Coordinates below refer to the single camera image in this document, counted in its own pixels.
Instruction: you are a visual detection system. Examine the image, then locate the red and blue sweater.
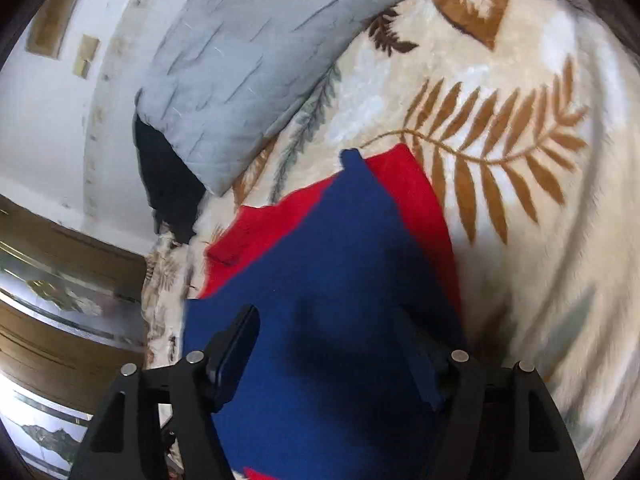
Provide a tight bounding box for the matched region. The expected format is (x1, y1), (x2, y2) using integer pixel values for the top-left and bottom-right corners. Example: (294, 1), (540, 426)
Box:
(181, 144), (468, 480)

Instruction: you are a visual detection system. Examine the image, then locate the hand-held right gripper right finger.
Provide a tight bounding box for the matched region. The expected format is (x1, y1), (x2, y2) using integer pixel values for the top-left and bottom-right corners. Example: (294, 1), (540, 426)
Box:
(392, 310), (586, 480)

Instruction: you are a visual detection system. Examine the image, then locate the wall picture frame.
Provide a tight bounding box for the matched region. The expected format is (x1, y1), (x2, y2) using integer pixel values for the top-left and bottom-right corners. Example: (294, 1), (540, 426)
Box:
(25, 0), (84, 59)

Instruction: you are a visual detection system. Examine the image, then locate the grey quilted pillow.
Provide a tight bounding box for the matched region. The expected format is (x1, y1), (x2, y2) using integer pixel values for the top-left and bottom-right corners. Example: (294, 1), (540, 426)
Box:
(136, 0), (446, 197)

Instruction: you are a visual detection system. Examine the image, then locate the leaf-print blanket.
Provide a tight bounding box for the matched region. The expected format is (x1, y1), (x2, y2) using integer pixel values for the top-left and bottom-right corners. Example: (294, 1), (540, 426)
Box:
(141, 0), (640, 480)

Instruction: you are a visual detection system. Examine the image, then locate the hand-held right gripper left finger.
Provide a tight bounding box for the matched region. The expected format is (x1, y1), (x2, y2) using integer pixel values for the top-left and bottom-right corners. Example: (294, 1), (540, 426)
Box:
(70, 304), (262, 480)

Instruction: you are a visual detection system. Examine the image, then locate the wooden door with glass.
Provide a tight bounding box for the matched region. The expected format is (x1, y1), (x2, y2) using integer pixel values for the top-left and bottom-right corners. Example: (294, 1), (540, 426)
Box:
(0, 195), (166, 480)

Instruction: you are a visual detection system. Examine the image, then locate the black clothing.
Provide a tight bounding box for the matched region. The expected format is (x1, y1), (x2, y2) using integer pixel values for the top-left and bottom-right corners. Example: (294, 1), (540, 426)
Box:
(132, 115), (208, 243)

